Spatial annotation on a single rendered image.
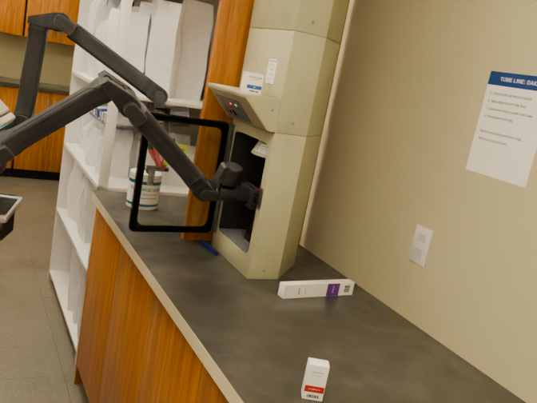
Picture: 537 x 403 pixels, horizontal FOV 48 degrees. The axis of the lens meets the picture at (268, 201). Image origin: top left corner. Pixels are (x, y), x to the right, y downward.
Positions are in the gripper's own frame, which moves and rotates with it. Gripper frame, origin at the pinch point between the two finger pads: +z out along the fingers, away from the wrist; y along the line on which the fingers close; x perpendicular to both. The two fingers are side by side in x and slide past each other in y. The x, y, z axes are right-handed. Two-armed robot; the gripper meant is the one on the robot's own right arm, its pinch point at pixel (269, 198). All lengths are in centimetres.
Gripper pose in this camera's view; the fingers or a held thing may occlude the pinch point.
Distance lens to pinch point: 201.9
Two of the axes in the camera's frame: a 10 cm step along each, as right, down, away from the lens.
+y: -4.5, -2.9, 8.4
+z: 8.5, 1.3, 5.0
